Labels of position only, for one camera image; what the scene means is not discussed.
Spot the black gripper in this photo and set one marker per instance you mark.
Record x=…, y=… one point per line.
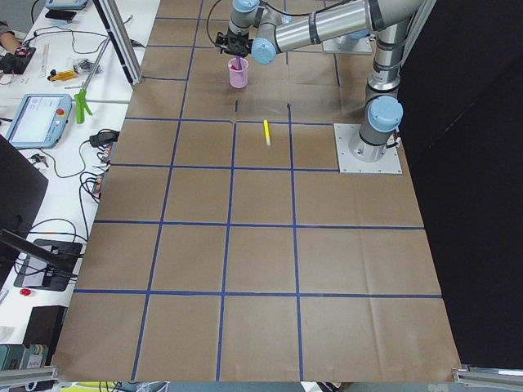
x=238, y=44

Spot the aluminium frame post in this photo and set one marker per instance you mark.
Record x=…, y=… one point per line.
x=112, y=20

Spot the yellow black tool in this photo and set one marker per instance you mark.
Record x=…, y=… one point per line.
x=62, y=75

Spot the long metal grabber tool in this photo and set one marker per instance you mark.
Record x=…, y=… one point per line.
x=94, y=67

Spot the blue teach pendant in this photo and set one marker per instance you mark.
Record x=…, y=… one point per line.
x=39, y=121

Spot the yellow highlighter pen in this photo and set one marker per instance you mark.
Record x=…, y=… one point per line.
x=266, y=128

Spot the purple marker pen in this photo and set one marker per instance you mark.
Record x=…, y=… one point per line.
x=239, y=63

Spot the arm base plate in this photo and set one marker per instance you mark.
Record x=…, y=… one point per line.
x=357, y=157

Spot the pink mesh cup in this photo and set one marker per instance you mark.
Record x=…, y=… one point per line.
x=238, y=79

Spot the black monitor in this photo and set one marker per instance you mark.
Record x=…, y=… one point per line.
x=23, y=188

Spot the black power adapter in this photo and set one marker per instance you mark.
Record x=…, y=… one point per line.
x=104, y=137

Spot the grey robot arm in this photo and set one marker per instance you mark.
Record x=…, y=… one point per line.
x=259, y=30

